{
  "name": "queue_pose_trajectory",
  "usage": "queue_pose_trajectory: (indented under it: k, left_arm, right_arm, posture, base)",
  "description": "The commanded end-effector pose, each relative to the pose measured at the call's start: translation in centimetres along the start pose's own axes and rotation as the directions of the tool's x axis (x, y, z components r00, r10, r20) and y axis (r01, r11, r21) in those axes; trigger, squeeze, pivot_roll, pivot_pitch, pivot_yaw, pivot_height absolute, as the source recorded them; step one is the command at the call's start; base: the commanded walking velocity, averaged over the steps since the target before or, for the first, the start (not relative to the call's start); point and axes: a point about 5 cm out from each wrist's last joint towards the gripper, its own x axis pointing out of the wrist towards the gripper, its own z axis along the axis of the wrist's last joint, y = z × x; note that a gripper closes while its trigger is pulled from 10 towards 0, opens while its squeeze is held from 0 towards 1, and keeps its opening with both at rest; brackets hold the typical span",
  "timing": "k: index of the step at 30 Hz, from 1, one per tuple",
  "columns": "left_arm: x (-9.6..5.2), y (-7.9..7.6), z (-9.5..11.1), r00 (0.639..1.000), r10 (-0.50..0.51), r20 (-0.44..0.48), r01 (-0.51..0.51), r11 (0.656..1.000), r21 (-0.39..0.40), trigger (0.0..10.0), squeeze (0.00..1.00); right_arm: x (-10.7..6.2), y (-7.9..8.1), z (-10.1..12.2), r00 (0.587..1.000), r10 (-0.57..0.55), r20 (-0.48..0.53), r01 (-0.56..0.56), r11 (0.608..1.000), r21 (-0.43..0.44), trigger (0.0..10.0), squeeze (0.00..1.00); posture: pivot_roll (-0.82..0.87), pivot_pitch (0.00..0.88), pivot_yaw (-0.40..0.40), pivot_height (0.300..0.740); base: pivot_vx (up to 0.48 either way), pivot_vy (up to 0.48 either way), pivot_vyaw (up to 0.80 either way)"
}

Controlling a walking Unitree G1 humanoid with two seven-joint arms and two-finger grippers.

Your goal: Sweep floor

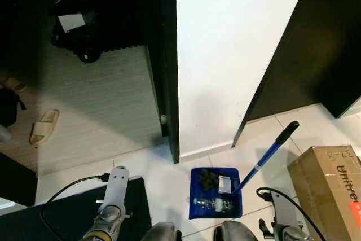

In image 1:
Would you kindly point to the black door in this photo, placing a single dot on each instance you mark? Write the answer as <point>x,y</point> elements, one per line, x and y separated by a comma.
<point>316,43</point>
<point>166,55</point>

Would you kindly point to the black wheeled equipment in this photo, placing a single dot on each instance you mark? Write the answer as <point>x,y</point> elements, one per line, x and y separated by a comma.
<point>73,40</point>

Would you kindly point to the white flat board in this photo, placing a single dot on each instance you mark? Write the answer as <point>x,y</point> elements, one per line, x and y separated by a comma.
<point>71,22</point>

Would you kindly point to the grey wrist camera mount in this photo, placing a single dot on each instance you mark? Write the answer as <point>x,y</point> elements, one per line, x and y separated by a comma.
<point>285,210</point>
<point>117,190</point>

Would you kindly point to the clear plastic bottle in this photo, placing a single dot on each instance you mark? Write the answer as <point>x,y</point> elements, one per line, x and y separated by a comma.
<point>217,206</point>

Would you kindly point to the black bag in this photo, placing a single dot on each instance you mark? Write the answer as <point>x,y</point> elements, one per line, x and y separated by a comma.
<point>8,108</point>

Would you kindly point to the black low furniture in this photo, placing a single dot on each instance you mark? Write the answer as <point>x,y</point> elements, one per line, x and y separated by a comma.
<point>14,182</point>

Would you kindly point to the brown cardboard box red label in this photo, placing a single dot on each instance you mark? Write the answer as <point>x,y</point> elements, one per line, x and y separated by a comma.
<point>321,184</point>

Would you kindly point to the beige slide slipper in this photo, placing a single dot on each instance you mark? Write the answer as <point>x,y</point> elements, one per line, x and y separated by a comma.
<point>44,128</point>
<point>12,85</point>

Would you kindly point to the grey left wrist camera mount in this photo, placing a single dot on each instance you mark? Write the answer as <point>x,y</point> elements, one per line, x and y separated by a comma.
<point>117,190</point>

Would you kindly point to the black cloth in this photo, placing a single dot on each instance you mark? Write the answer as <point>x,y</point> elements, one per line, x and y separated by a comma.
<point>206,180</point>

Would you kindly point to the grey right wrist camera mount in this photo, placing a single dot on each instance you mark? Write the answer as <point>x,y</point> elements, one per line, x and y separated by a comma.
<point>285,210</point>

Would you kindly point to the small white box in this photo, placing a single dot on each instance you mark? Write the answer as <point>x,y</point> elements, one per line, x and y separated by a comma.
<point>225,184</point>

